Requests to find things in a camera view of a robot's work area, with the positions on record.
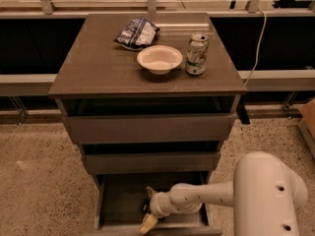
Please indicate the metal window railing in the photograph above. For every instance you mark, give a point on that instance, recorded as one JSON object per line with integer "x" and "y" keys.
{"x": 151, "y": 4}

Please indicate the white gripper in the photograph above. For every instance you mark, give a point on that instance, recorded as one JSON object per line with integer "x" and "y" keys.
{"x": 155, "y": 205}

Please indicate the cardboard box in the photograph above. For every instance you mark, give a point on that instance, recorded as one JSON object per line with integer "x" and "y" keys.
{"x": 307, "y": 124}

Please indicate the grey drawer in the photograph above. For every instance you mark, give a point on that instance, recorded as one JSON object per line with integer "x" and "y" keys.
{"x": 149, "y": 129}
{"x": 150, "y": 162}
{"x": 118, "y": 211}

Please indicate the grey bottom drawer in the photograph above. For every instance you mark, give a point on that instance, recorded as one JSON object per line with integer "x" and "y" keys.
{"x": 118, "y": 211}

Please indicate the grey middle drawer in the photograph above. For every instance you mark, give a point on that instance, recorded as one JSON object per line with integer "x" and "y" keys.
{"x": 150, "y": 162}

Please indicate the grey top drawer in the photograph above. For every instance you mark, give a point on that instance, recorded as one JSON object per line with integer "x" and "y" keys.
{"x": 149, "y": 129}

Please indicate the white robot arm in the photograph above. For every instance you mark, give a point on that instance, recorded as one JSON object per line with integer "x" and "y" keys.
{"x": 264, "y": 194}

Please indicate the blue white chip bag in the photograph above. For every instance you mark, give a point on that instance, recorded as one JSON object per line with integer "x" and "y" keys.
{"x": 137, "y": 35}

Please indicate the white bowl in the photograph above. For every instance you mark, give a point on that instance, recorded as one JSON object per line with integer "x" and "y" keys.
{"x": 159, "y": 59}

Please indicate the black rxbar chocolate bar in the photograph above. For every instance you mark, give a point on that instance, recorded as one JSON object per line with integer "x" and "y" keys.
{"x": 145, "y": 207}

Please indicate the green white soda can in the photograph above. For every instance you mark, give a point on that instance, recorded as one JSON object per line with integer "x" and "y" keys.
{"x": 196, "y": 56}

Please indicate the grey drawer cabinet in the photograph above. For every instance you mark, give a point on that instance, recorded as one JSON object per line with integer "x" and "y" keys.
{"x": 101, "y": 78}

